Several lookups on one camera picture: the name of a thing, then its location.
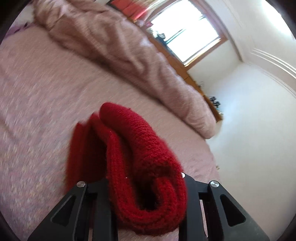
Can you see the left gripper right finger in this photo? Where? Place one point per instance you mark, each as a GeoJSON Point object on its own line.
{"type": "Point", "coordinates": [213, 214]}

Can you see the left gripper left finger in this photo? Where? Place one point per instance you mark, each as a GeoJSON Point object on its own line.
{"type": "Point", "coordinates": [85, 206]}

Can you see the red knitted cardigan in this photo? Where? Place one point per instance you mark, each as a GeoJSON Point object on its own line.
{"type": "Point", "coordinates": [144, 181]}

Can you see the dark items on cabinet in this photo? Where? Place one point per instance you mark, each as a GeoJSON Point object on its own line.
{"type": "Point", "coordinates": [214, 101]}

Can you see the pink floral bed sheet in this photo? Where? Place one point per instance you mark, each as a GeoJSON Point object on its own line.
{"type": "Point", "coordinates": [45, 91]}

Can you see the pink crumpled duvet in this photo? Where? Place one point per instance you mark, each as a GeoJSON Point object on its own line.
{"type": "Point", "coordinates": [102, 34]}

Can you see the wooden framed window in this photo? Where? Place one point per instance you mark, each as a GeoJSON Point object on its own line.
{"type": "Point", "coordinates": [186, 29]}

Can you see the white lilac pillow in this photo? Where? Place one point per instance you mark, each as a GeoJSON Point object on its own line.
{"type": "Point", "coordinates": [24, 20]}

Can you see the cream and red curtain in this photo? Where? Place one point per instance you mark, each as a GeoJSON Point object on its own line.
{"type": "Point", "coordinates": [131, 9]}

